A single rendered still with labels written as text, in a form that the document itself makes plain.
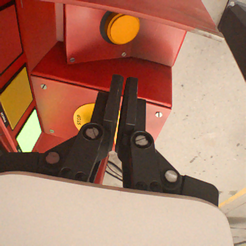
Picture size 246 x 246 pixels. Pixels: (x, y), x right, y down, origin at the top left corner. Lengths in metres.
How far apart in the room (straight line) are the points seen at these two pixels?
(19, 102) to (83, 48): 0.09
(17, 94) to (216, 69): 1.03
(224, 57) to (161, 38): 0.87
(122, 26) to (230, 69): 0.97
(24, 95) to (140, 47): 0.15
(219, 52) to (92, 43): 0.90
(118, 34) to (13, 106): 0.13
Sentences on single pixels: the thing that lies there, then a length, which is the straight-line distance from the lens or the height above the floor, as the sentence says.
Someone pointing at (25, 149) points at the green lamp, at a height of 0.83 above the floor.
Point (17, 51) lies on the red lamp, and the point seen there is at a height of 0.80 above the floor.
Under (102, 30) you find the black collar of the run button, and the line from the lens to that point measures 0.22.
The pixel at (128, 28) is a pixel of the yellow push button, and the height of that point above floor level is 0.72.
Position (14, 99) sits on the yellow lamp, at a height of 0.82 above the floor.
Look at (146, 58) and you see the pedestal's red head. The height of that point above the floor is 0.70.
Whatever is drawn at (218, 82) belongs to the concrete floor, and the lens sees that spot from 1.18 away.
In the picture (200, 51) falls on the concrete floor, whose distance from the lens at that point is 1.05.
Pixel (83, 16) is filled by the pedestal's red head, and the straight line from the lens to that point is 0.21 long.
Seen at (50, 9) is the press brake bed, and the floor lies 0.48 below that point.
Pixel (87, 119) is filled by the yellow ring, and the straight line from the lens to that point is 0.23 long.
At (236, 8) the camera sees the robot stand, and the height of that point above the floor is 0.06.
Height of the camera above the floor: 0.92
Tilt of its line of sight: 40 degrees down
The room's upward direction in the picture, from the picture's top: 166 degrees counter-clockwise
